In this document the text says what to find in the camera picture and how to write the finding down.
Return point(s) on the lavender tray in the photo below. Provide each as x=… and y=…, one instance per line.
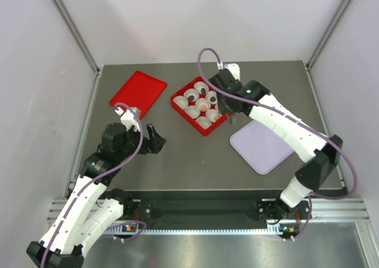
x=261, y=148

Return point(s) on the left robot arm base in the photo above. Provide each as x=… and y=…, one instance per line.
x=134, y=207

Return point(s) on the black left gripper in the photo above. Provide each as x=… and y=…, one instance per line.
x=152, y=146

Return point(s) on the metal serving tongs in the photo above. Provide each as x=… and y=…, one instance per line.
x=232, y=119

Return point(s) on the white paper cup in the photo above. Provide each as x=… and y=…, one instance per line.
x=203, y=122
x=209, y=94
x=211, y=113
x=199, y=85
x=181, y=101
x=192, y=111
x=193, y=92
x=202, y=101

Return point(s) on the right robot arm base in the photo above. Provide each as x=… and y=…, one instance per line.
x=275, y=211

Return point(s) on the aluminium cable duct rail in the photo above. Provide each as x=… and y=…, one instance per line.
x=336, y=210

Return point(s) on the red box lid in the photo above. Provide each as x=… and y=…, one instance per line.
x=141, y=91

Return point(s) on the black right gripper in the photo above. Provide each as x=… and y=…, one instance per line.
x=222, y=104

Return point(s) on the red chocolate box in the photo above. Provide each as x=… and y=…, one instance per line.
x=188, y=119

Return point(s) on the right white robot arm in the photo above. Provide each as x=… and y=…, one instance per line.
x=317, y=151

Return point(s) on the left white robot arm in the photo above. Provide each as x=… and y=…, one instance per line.
x=80, y=191

